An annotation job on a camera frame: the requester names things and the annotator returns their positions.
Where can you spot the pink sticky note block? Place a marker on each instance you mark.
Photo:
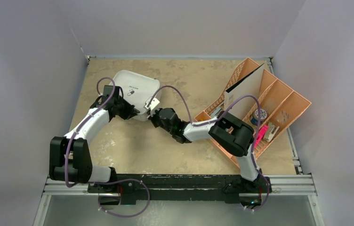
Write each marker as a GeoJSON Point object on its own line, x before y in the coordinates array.
{"type": "Point", "coordinates": [260, 135]}

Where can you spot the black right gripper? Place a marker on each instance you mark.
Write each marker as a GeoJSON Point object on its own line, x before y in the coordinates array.
{"type": "Point", "coordinates": [154, 117]}

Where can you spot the grey stapler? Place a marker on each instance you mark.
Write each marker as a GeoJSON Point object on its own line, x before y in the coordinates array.
{"type": "Point", "coordinates": [216, 112]}

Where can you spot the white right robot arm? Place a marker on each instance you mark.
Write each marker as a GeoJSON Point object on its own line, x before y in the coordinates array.
{"type": "Point", "coordinates": [232, 134]}

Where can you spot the white cardboard folder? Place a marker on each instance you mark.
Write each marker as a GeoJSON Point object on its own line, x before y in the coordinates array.
{"type": "Point", "coordinates": [249, 85]}

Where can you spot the grey medicine case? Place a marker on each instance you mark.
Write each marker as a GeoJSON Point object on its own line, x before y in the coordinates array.
{"type": "Point", "coordinates": [137, 89]}

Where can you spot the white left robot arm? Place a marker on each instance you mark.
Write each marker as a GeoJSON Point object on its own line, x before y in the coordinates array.
{"type": "Point", "coordinates": [70, 160]}

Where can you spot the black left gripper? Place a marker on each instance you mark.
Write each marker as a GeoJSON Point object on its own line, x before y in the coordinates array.
{"type": "Point", "coordinates": [129, 112]}

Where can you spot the peach plastic desk organizer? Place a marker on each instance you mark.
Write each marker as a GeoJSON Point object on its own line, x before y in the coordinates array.
{"type": "Point", "coordinates": [280, 105]}

